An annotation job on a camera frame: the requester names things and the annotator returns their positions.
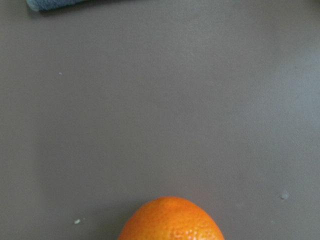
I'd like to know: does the orange mandarin fruit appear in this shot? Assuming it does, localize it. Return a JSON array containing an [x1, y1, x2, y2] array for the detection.
[[118, 196, 224, 240]]

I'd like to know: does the grey folded cloth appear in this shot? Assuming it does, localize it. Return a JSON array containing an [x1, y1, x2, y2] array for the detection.
[[26, 0, 109, 13]]

